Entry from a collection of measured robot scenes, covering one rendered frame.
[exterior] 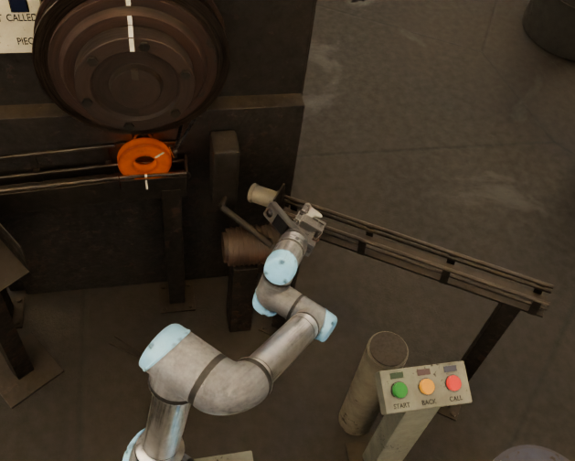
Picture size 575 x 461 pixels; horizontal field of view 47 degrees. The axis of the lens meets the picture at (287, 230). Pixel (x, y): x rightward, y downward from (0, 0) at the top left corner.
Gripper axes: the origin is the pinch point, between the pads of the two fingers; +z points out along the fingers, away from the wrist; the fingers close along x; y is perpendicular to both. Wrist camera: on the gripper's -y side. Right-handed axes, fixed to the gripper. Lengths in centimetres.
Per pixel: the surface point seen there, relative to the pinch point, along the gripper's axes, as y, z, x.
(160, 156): -43.9, -1.2, -8.8
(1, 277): -62, -38, -45
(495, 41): 47, 238, 26
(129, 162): -51, -5, -13
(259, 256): -5.0, 6.4, -27.1
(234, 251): -12.4, 2.7, -27.4
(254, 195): -14.9, 5.4, -8.1
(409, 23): -1, 232, 12
